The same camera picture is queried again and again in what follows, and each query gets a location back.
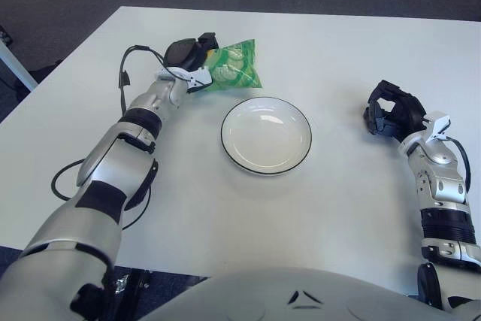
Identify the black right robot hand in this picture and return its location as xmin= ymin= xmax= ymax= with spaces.
xmin=362 ymin=79 xmax=428 ymax=136

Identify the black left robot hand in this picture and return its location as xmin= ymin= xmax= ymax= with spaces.
xmin=164 ymin=32 xmax=219 ymax=74

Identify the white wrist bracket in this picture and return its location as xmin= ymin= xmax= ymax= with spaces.
xmin=422 ymin=111 xmax=452 ymax=141
xmin=156 ymin=65 xmax=214 ymax=91

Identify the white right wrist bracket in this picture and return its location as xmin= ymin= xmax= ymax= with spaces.
xmin=422 ymin=111 xmax=452 ymax=141

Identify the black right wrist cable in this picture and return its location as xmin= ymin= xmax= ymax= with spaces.
xmin=446 ymin=138 xmax=471 ymax=194

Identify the green chips bag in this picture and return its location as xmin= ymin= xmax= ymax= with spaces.
xmin=187 ymin=38 xmax=263 ymax=93

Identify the grey robot torso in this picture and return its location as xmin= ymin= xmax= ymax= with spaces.
xmin=142 ymin=266 xmax=481 ymax=321

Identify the white desk leg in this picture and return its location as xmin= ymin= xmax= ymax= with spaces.
xmin=0 ymin=38 xmax=38 ymax=92

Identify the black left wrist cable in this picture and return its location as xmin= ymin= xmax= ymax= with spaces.
xmin=50 ymin=44 xmax=166 ymax=232

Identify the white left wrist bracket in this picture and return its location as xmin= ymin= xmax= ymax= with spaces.
xmin=156 ymin=65 xmax=214 ymax=91

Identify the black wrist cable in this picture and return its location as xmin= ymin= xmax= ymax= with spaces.
xmin=50 ymin=44 xmax=166 ymax=232
xmin=446 ymin=138 xmax=471 ymax=194

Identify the white plate with black rim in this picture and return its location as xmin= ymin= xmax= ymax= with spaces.
xmin=220 ymin=96 xmax=313 ymax=177

